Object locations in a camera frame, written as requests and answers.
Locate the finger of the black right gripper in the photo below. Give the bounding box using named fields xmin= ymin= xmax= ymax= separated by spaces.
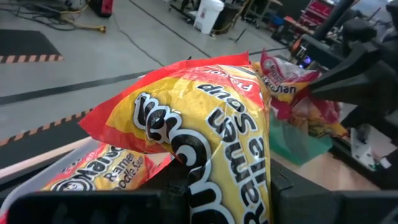
xmin=310 ymin=62 xmax=385 ymax=105

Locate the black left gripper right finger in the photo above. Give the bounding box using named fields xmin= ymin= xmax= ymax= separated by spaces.
xmin=269 ymin=159 xmax=340 ymax=224

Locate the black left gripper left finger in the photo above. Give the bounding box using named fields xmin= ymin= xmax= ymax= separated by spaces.
xmin=138 ymin=158 xmax=191 ymax=224

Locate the red Maruchan noodle packet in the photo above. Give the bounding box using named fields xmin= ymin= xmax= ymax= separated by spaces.
xmin=252 ymin=50 xmax=323 ymax=105
xmin=270 ymin=93 xmax=349 ymax=139

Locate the orange Maruchan noodle packet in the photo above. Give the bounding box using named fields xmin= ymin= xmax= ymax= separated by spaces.
xmin=41 ymin=143 xmax=174 ymax=192
xmin=78 ymin=52 xmax=275 ymax=224

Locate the green plastic bin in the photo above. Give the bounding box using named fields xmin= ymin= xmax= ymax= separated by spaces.
xmin=267 ymin=113 xmax=334 ymax=167

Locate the black computer tower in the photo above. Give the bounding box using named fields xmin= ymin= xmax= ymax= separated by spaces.
xmin=295 ymin=46 xmax=317 ymax=68

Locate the red tool cart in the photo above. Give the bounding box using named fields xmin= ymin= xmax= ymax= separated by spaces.
xmin=300 ymin=0 xmax=336 ymax=27

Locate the black waste bin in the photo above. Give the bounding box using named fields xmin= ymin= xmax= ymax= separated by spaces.
xmin=214 ymin=2 xmax=246 ymax=34

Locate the clear plastic bin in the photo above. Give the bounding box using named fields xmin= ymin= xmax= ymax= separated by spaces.
xmin=0 ymin=138 xmax=103 ymax=224

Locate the black striped floor mat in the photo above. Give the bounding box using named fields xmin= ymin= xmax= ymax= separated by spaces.
xmin=0 ymin=108 xmax=94 ymax=170
xmin=0 ymin=29 xmax=65 ymax=65

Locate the white bucket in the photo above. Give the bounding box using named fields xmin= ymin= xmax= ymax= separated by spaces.
xmin=193 ymin=0 xmax=225 ymax=35

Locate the red and black box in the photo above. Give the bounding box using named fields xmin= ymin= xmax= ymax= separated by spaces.
xmin=89 ymin=0 xmax=114 ymax=19

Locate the yellow extension cable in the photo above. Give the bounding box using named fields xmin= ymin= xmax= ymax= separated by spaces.
xmin=60 ymin=2 xmax=107 ymax=34

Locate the black cable bundle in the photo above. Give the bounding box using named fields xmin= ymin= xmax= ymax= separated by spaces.
xmin=0 ymin=0 xmax=63 ymax=29

